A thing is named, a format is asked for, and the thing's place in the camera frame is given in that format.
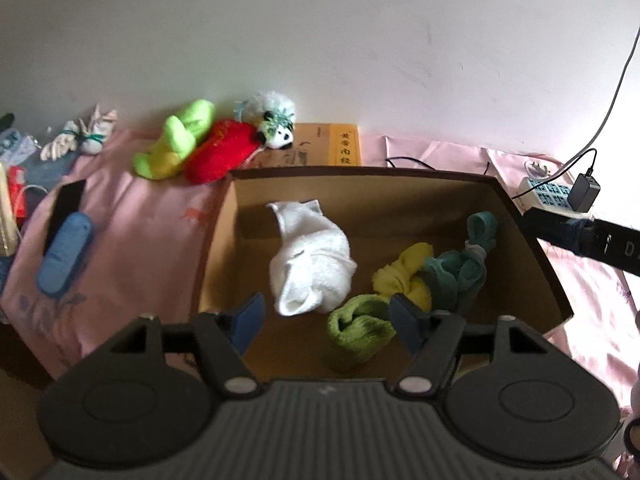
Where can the clear plastic bag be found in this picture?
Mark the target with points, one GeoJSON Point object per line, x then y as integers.
{"type": "Point", "coordinates": [12, 145]}

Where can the white glove bundle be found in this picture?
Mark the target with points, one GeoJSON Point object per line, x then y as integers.
{"type": "Point", "coordinates": [60, 145]}
{"type": "Point", "coordinates": [97, 132]}

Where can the yellow book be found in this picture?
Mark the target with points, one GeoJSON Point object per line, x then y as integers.
{"type": "Point", "coordinates": [345, 145]}

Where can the person's right hand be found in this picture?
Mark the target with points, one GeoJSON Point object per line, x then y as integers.
{"type": "Point", "coordinates": [634, 435]}

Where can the dark teal sock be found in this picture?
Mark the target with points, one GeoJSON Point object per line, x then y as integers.
{"type": "Point", "coordinates": [457, 270]}

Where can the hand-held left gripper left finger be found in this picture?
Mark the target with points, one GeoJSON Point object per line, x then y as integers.
{"type": "Point", "coordinates": [248, 321]}

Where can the brown cardboard box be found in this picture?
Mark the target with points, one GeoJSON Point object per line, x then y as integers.
{"type": "Point", "coordinates": [380, 205]}

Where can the small panda plush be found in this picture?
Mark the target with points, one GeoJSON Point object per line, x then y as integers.
{"type": "Point", "coordinates": [280, 135]}

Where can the yellow sock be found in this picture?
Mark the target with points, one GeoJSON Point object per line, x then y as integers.
{"type": "Point", "coordinates": [402, 270]}

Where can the neon green plush toy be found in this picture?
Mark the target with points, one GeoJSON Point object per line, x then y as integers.
{"type": "Point", "coordinates": [175, 140]}

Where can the olive green sock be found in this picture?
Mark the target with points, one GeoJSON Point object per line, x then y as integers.
{"type": "Point", "coordinates": [357, 330]}

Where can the white plug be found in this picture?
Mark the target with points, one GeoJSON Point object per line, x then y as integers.
{"type": "Point", "coordinates": [534, 167]}

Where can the black phone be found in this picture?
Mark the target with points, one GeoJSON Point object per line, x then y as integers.
{"type": "Point", "coordinates": [65, 205]}

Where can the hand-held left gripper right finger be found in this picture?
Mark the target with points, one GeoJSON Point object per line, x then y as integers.
{"type": "Point", "coordinates": [406, 324]}

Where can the black charger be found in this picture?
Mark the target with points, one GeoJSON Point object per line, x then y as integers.
{"type": "Point", "coordinates": [584, 192]}

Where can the dark blue cloth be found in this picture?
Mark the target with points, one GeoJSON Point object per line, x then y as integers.
{"type": "Point", "coordinates": [47, 170]}

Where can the pink printed bedsheet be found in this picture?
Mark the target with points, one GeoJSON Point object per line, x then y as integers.
{"type": "Point", "coordinates": [140, 225]}

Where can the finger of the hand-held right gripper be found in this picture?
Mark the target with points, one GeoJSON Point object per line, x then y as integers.
{"type": "Point", "coordinates": [550, 230]}

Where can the blue case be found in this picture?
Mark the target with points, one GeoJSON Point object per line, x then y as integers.
{"type": "Point", "coordinates": [65, 255]}

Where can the red packet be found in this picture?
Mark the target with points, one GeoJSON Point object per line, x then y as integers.
{"type": "Point", "coordinates": [17, 192]}

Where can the white power strip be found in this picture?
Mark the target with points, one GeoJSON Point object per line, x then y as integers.
{"type": "Point", "coordinates": [545, 195]}

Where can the white fluffy sock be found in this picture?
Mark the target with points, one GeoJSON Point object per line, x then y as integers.
{"type": "Point", "coordinates": [310, 265]}

